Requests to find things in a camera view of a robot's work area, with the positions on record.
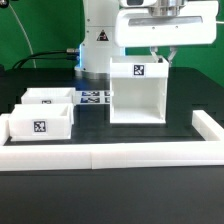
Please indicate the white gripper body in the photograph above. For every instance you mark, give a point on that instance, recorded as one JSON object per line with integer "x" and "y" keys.
{"x": 167, "y": 23}

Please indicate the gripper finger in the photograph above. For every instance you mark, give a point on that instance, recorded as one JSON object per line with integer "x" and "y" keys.
{"x": 153, "y": 51}
{"x": 173, "y": 52}

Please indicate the white drawer cabinet frame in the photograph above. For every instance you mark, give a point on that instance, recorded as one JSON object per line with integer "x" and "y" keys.
{"x": 138, "y": 89}

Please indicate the white front drawer box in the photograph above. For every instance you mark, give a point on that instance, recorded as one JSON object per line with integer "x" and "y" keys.
{"x": 35, "y": 122}

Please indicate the white drawer box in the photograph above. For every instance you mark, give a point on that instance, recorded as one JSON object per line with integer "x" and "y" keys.
{"x": 54, "y": 95}
{"x": 35, "y": 122}

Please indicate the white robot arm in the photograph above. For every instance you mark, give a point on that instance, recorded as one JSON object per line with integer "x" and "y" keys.
{"x": 112, "y": 26}

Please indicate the white rear drawer box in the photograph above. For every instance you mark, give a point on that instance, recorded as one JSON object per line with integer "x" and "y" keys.
{"x": 54, "y": 95}

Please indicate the white fiducial marker sheet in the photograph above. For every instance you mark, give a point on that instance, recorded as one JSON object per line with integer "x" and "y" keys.
{"x": 90, "y": 97}

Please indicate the white U-shaped fence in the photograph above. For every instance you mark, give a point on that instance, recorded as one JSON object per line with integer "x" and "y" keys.
{"x": 207, "y": 152}

